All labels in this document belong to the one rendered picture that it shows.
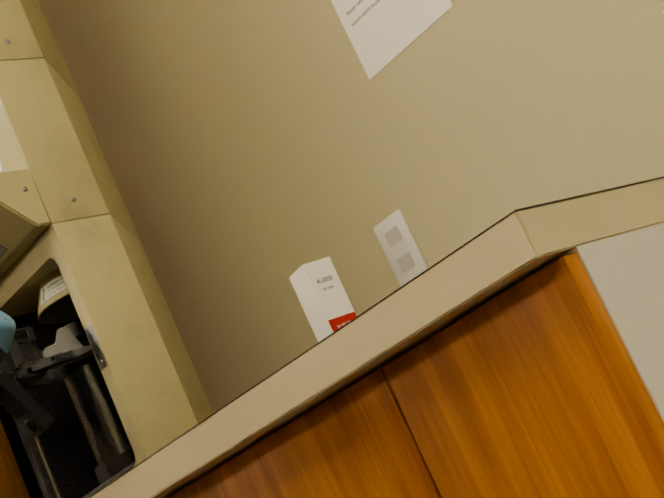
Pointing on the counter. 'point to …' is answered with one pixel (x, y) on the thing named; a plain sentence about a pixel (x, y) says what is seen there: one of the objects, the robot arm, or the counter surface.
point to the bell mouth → (54, 300)
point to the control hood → (19, 215)
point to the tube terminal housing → (94, 258)
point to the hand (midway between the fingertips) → (83, 363)
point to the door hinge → (38, 462)
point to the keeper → (96, 347)
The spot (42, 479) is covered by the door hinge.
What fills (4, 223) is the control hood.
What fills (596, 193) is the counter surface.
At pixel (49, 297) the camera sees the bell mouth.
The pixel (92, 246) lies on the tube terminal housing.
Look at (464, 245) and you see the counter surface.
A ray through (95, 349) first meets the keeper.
